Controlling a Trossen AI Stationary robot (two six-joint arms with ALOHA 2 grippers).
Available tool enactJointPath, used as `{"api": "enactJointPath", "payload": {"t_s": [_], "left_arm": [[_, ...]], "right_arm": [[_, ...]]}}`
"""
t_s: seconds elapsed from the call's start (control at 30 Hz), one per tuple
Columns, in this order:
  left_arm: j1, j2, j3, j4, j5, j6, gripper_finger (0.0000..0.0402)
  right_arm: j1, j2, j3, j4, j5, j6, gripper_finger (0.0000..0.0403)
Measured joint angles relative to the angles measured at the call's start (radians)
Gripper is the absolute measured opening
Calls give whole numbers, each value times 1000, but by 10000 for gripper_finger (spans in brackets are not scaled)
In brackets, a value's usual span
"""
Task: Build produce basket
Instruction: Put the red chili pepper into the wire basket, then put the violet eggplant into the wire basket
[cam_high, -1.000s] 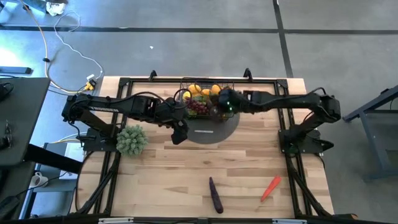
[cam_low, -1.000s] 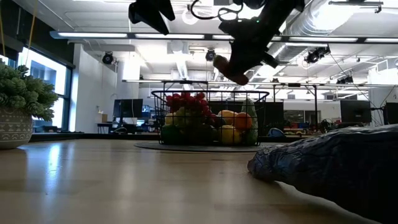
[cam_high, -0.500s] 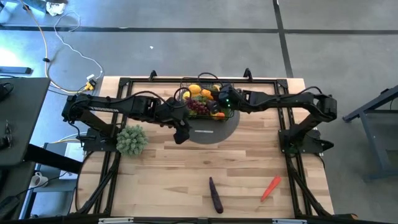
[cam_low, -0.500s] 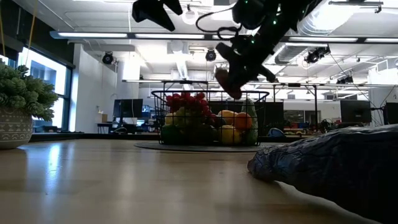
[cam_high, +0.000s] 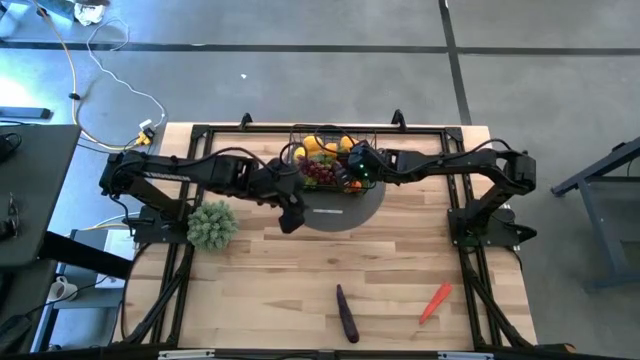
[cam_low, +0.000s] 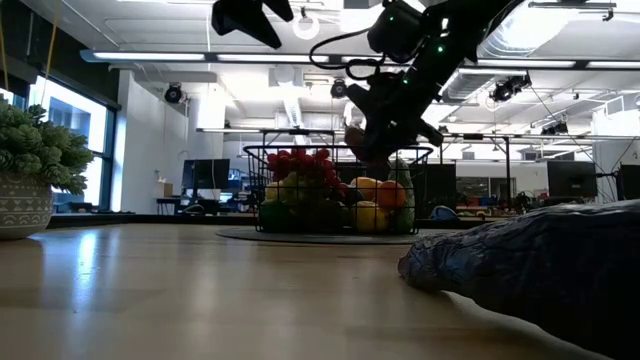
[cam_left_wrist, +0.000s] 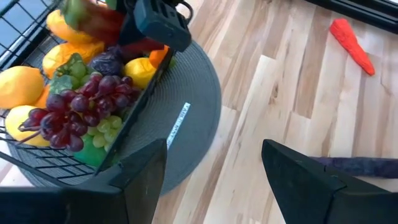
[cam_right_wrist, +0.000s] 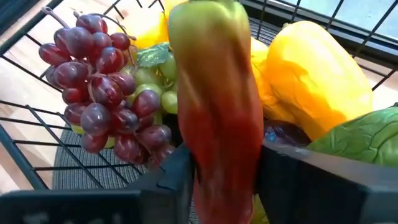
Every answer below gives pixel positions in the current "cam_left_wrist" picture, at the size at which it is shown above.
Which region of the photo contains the long purple eggplant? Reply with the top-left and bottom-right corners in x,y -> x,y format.
310,156 -> 398,179

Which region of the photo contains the grey round woven placemat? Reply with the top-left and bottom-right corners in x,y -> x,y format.
6,40 -> 222,196

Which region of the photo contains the small orange tangerine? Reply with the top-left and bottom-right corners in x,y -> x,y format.
148,44 -> 171,68

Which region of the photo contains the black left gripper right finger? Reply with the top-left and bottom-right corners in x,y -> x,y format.
261,139 -> 398,224

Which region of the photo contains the orange carrot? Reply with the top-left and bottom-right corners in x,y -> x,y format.
328,17 -> 376,77

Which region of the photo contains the white placemat label strip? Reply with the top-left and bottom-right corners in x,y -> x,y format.
166,101 -> 192,150

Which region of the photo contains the green grape bunch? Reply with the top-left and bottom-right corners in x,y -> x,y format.
86,114 -> 124,154

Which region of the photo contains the red grape bunch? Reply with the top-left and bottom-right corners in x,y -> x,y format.
17,73 -> 142,153

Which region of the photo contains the green lime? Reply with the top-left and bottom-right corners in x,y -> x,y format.
73,135 -> 108,168

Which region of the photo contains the dark purple round fruit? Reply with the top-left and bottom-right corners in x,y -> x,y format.
89,46 -> 125,78

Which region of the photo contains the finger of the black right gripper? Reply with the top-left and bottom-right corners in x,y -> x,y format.
117,0 -> 139,47

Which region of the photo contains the black wire basket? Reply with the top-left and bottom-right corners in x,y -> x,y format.
0,0 -> 177,187

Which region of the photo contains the yellow lemon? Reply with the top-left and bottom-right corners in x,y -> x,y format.
4,105 -> 51,147
0,65 -> 45,110

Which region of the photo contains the yellow lumpy fruit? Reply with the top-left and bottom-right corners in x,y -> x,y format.
123,57 -> 157,90

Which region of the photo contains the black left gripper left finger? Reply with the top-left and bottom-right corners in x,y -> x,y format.
0,138 -> 168,224

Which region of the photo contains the red chili pepper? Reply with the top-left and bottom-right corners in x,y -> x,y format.
60,0 -> 166,62

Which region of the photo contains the black aluminium table frame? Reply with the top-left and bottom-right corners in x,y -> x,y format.
304,0 -> 398,34

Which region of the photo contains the orange mango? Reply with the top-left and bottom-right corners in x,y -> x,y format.
33,84 -> 52,109
42,40 -> 106,79
45,8 -> 94,45

